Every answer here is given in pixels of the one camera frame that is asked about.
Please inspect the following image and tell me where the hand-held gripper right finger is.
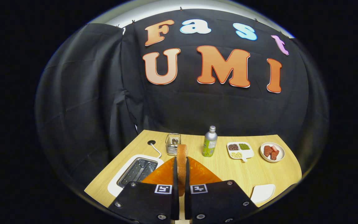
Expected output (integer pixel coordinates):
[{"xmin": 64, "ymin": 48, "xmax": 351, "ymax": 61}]
[{"xmin": 184, "ymin": 156, "xmax": 258, "ymax": 224}]

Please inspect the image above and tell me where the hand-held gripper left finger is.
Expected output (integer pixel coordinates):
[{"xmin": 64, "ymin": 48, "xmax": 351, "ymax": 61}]
[{"xmin": 108, "ymin": 156, "xmax": 179, "ymax": 224}]

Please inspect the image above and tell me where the brown-crusted bread slice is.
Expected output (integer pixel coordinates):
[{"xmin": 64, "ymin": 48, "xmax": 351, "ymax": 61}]
[{"xmin": 177, "ymin": 144, "xmax": 188, "ymax": 197}]

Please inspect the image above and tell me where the white toaster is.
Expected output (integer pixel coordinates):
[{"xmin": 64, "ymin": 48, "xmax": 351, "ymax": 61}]
[{"xmin": 107, "ymin": 154, "xmax": 164, "ymax": 198}]

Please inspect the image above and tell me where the white square plate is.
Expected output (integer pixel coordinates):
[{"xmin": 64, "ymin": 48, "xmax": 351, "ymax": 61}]
[{"xmin": 250, "ymin": 184, "xmax": 276, "ymax": 204}]

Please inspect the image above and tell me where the white divided dish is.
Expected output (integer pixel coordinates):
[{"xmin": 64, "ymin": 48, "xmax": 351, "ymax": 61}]
[{"xmin": 227, "ymin": 142, "xmax": 255, "ymax": 162}]

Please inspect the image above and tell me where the silver bottle with green label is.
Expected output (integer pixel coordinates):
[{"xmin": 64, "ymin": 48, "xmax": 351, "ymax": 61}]
[{"xmin": 202, "ymin": 126, "xmax": 218, "ymax": 157}]

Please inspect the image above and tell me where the round white plate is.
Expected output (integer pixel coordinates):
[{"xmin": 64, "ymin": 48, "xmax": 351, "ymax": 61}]
[{"xmin": 260, "ymin": 142, "xmax": 286, "ymax": 163}]

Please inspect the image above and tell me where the white toaster cable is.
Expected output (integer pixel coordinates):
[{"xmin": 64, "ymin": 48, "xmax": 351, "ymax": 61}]
[{"xmin": 150, "ymin": 144, "xmax": 162, "ymax": 159}]

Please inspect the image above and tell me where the metal wire basket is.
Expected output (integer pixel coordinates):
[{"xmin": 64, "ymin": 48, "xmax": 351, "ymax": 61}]
[{"xmin": 165, "ymin": 133, "xmax": 181, "ymax": 156}]

